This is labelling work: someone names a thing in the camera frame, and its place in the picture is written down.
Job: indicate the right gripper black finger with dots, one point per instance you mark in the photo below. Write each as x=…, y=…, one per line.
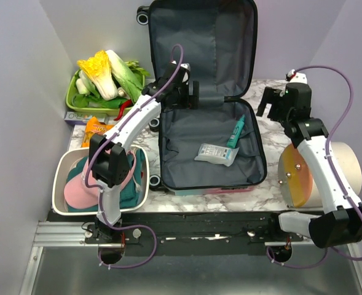
x=273, y=112
x=266, y=98

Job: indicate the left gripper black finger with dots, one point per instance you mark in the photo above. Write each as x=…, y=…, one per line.
x=172, y=102
x=194, y=95

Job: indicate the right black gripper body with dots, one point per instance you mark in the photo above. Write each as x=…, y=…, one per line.
x=276, y=97

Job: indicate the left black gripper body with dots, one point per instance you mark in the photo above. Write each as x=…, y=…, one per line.
x=182, y=90

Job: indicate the pink and teal kids suitcase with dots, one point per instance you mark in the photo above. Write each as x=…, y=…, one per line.
x=219, y=41

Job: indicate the pink baseball cap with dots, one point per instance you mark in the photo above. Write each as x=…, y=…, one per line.
x=76, y=190

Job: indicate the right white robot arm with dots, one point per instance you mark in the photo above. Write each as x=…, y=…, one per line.
x=310, y=161

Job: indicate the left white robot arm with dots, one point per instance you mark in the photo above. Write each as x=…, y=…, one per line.
x=108, y=162

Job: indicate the red chili pepper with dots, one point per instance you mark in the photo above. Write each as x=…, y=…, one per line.
x=122, y=109

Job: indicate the white green bok choy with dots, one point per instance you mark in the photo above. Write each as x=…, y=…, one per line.
x=128, y=74

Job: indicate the teal tube bottle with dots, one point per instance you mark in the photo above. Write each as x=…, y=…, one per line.
x=232, y=141

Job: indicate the white mushroom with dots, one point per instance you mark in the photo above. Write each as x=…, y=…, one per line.
x=121, y=92

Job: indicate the clear packet of items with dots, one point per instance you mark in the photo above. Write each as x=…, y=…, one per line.
x=217, y=155

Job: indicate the yellow napa cabbage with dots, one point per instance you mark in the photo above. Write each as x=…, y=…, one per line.
x=98, y=70

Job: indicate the orange snack bag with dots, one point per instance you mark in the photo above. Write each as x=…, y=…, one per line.
x=94, y=126

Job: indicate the purple white box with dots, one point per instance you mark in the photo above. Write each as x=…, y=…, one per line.
x=81, y=118

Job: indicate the green vegetable tray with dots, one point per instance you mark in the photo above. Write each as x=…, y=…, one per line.
x=90, y=103

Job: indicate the white rectangular plastic tub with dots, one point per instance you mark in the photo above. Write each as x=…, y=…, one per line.
x=70, y=196

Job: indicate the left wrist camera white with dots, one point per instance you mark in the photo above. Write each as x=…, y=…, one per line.
x=183, y=74

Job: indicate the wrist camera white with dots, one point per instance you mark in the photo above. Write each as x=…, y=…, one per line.
x=296, y=77
x=183, y=74

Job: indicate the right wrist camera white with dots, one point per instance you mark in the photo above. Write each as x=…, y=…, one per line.
x=296, y=77

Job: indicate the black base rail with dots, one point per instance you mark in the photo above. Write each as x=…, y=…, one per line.
x=196, y=234

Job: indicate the aluminium frame rail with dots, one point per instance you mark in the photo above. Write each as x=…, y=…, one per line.
x=55, y=235

